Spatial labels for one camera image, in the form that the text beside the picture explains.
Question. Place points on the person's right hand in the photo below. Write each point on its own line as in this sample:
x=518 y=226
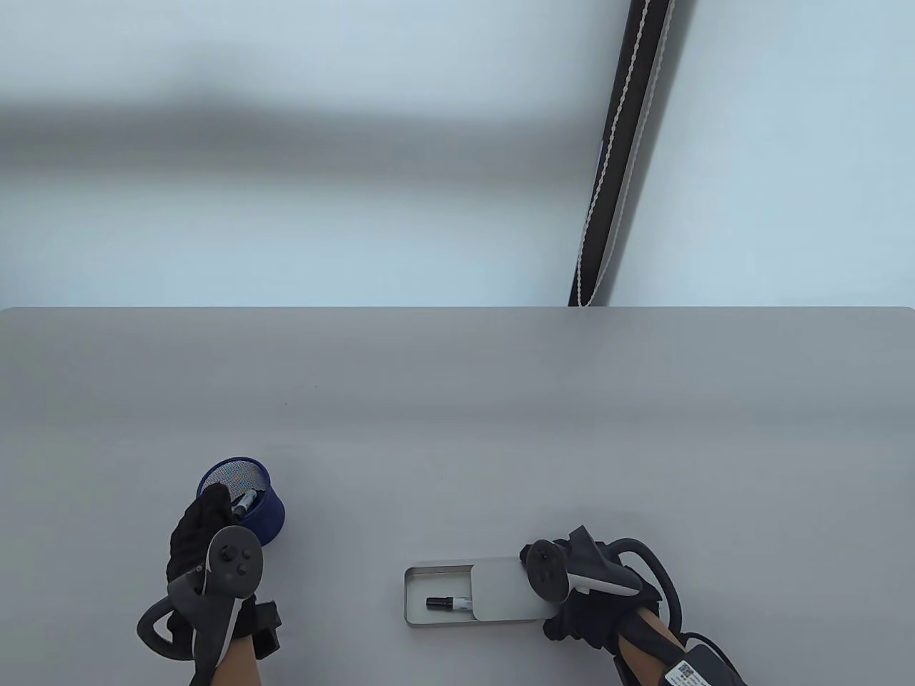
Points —
x=586 y=618

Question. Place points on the person's left hand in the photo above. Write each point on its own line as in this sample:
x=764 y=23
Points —
x=193 y=536

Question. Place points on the black and white marker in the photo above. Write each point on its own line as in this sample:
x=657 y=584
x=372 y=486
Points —
x=447 y=603
x=245 y=502

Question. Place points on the silver sliding box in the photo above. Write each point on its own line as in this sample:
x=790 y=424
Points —
x=500 y=589

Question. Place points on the person's right forearm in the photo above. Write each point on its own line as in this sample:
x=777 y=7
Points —
x=643 y=654

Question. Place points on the person's left forearm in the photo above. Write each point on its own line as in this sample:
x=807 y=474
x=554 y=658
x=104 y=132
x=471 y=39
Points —
x=232 y=664

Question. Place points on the grey left hand controller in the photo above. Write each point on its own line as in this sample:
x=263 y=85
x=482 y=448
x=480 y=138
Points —
x=232 y=564

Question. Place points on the grey hand controller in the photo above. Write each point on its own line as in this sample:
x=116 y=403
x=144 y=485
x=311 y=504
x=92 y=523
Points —
x=550 y=572
x=232 y=564

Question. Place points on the grey right hand controller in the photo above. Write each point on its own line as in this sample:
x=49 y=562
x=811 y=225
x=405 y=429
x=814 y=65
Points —
x=550 y=572

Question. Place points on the blue mesh pen cup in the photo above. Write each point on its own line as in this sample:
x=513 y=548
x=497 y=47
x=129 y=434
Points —
x=268 y=518

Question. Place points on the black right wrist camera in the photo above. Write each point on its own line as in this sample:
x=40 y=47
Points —
x=704 y=668

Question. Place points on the dark window frame post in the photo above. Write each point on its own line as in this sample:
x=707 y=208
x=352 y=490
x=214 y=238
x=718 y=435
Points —
x=636 y=143

